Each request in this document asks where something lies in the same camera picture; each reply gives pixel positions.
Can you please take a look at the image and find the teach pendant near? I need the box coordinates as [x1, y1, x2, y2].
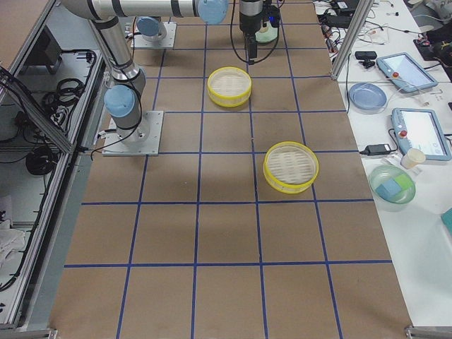
[391, 108, 451, 161]

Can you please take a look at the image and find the teach pendant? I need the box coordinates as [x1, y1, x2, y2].
[391, 108, 451, 161]
[376, 52, 438, 93]

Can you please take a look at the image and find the green bowl with sponges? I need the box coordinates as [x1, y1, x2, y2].
[368, 165, 417, 212]

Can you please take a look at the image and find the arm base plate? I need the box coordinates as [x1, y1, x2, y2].
[131, 22, 177, 49]
[102, 111, 164, 156]

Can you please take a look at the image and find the black power adapter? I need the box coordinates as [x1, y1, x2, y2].
[359, 143, 397, 156]

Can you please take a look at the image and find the yellow bamboo steamer centre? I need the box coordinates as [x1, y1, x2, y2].
[207, 66, 252, 108]

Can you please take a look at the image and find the paper cup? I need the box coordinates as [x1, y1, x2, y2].
[400, 148, 426, 170]

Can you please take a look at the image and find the aluminium frame post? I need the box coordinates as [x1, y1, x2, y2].
[331, 0, 374, 81]

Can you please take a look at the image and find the black webcam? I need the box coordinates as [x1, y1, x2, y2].
[355, 51, 377, 69]

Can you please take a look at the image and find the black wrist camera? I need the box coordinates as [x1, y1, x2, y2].
[263, 5, 281, 28]

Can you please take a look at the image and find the light green plate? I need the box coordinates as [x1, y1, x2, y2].
[256, 21, 278, 44]

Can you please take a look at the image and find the white crumpled cloth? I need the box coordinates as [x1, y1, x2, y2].
[0, 197, 28, 273]

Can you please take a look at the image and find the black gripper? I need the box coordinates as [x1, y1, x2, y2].
[239, 0, 263, 64]

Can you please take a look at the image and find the teach pendant far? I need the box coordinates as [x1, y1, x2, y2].
[376, 52, 438, 93]

